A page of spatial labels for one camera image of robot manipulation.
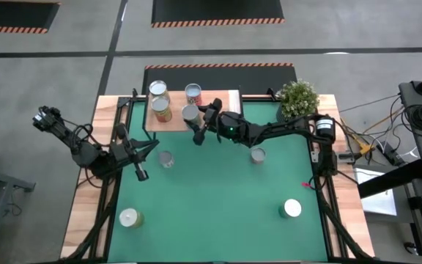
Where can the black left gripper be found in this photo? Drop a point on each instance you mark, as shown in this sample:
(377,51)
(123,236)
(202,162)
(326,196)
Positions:
(123,155)

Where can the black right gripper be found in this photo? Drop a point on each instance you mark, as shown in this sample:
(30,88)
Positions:
(212,121)

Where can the tomatoes labelled blue-green tin can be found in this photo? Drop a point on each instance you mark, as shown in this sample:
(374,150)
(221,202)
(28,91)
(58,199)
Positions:
(190,113)

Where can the short white carrot-print can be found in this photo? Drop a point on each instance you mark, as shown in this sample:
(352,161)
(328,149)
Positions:
(166,158)

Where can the mixed fruit labelled tin can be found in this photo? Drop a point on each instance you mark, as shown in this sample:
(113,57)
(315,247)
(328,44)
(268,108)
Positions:
(193,93)

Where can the pineapple labelled orange tin can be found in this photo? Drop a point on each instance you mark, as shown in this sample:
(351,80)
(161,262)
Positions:
(162,110)

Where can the peaches labelled tin can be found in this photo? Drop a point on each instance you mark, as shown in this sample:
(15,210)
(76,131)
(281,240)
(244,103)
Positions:
(158,89)

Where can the short green orange-slice-print can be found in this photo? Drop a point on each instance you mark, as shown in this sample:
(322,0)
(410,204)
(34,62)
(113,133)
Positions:
(258,155)

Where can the yellow-green tin can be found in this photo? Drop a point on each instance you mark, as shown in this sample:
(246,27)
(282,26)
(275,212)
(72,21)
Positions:
(130,218)

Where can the green-blue tin can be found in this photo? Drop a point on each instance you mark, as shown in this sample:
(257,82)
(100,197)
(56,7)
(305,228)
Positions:
(291,208)

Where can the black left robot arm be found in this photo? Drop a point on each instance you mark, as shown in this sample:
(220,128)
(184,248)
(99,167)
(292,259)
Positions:
(86,155)

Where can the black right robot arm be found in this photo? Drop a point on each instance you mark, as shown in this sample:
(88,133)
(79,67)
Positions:
(280,128)

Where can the black mat hazard-stripe edge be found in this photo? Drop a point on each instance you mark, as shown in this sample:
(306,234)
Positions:
(13,14)
(233,78)
(214,11)

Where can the green table mat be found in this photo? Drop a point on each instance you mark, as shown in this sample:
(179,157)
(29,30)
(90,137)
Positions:
(214,201)

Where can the potted plant striped pot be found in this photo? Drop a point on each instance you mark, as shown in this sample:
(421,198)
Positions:
(298,99)

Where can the black power brick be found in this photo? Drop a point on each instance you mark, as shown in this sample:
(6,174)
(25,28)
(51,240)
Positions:
(390,154)

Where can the white board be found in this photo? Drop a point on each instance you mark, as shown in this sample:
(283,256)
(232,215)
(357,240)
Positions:
(379,201)

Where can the black beam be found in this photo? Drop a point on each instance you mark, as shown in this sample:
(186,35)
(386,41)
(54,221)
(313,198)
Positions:
(390,179)

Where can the grey equipment cart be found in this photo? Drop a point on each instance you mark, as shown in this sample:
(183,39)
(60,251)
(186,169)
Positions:
(410,97)

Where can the small black floor object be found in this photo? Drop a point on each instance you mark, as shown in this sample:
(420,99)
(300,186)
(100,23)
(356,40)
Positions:
(410,248)

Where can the wooden shelf black metal frame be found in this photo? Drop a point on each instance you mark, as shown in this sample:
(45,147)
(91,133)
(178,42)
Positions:
(176,122)

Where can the silver metal bracket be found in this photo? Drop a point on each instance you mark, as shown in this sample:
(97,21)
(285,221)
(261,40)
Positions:
(314,155)

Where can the black aluminium table frame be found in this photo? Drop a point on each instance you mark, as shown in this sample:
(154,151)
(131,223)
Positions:
(328,234)

